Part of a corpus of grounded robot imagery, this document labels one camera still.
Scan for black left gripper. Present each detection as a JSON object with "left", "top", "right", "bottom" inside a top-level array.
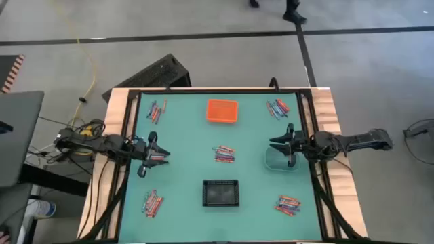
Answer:
[{"left": 136, "top": 131, "right": 172, "bottom": 178}]

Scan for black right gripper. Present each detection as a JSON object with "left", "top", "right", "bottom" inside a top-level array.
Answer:
[{"left": 269, "top": 122, "right": 309, "bottom": 169}]

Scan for teal plastic bin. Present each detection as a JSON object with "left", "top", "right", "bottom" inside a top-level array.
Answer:
[{"left": 264, "top": 146, "right": 301, "bottom": 172}]

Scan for teal table mat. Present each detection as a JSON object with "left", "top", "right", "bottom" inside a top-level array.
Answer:
[{"left": 118, "top": 91, "right": 322, "bottom": 242}]

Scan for orange plastic basket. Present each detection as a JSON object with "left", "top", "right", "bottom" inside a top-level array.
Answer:
[{"left": 205, "top": 98, "right": 239, "bottom": 124}]

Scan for black plastic basket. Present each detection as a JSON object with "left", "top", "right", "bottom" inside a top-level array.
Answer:
[{"left": 202, "top": 179, "right": 240, "bottom": 207}]

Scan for black perforated case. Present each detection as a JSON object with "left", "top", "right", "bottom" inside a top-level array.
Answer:
[{"left": 101, "top": 53, "right": 193, "bottom": 104}]

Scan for black desk base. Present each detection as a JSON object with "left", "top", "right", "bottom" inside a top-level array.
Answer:
[{"left": 18, "top": 164, "right": 89, "bottom": 197}]

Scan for white container blue cap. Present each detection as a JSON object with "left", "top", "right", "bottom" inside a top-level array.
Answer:
[{"left": 25, "top": 199, "right": 57, "bottom": 218}]

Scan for black floor fan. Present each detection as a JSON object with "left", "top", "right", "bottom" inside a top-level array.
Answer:
[{"left": 402, "top": 118, "right": 434, "bottom": 166}]

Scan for grey desk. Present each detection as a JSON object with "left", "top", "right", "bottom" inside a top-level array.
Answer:
[
  {"left": 0, "top": 90, "right": 45, "bottom": 188},
  {"left": 0, "top": 182, "right": 33, "bottom": 244}
]

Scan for hazard striped floor mat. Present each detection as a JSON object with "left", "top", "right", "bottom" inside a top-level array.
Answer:
[{"left": 0, "top": 54, "right": 26, "bottom": 94}]

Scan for black table frame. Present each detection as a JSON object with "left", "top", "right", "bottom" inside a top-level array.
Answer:
[{"left": 79, "top": 87, "right": 366, "bottom": 244}]

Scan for yellow cable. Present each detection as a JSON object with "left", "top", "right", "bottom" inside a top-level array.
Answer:
[{"left": 50, "top": 0, "right": 99, "bottom": 157}]

